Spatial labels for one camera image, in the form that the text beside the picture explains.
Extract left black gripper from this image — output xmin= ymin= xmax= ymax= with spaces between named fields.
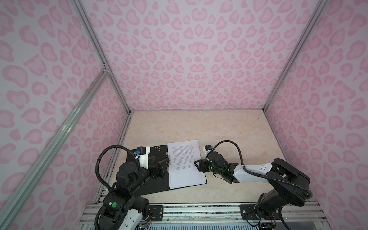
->
xmin=129 ymin=154 xmax=169 ymax=195

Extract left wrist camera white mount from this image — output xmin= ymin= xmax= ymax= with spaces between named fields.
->
xmin=134 ymin=146 xmax=150 ymax=169

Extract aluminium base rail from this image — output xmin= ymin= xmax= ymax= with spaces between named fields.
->
xmin=77 ymin=202 xmax=331 ymax=230

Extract blue A4 clip folder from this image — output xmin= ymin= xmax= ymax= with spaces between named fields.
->
xmin=126 ymin=145 xmax=207 ymax=196

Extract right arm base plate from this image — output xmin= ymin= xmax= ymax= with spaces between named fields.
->
xmin=239 ymin=204 xmax=281 ymax=221

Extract aluminium frame right post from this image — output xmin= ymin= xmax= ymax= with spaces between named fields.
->
xmin=263 ymin=0 xmax=328 ymax=112

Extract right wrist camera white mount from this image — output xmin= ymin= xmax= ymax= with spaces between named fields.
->
xmin=203 ymin=145 xmax=213 ymax=155

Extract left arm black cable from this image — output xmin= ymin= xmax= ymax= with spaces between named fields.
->
xmin=94 ymin=144 xmax=139 ymax=190

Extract aluminium frame post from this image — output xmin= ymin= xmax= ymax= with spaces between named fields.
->
xmin=70 ymin=0 xmax=131 ymax=114
xmin=263 ymin=0 xmax=328 ymax=112

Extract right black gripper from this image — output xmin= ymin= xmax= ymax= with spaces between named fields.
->
xmin=192 ymin=159 xmax=223 ymax=175

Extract aluminium frame diagonal bar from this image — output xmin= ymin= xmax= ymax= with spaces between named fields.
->
xmin=1 ymin=70 xmax=109 ymax=229

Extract printed sheet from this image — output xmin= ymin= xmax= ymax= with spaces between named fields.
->
xmin=167 ymin=140 xmax=207 ymax=190

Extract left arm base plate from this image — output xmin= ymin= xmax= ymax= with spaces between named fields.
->
xmin=149 ymin=205 xmax=164 ymax=222

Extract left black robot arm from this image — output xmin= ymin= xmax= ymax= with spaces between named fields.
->
xmin=94 ymin=158 xmax=170 ymax=230

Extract aluminium frame left post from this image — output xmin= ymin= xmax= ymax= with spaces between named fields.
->
xmin=70 ymin=0 xmax=131 ymax=114

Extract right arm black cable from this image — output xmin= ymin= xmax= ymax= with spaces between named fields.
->
xmin=212 ymin=140 xmax=313 ymax=202

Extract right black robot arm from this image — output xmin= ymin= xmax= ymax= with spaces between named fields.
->
xmin=194 ymin=149 xmax=313 ymax=219

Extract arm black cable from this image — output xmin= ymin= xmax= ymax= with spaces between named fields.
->
xmin=94 ymin=144 xmax=139 ymax=190
xmin=212 ymin=140 xmax=313 ymax=202

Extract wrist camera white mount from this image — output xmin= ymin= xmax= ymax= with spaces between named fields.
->
xmin=203 ymin=145 xmax=213 ymax=155
xmin=134 ymin=146 xmax=150 ymax=169

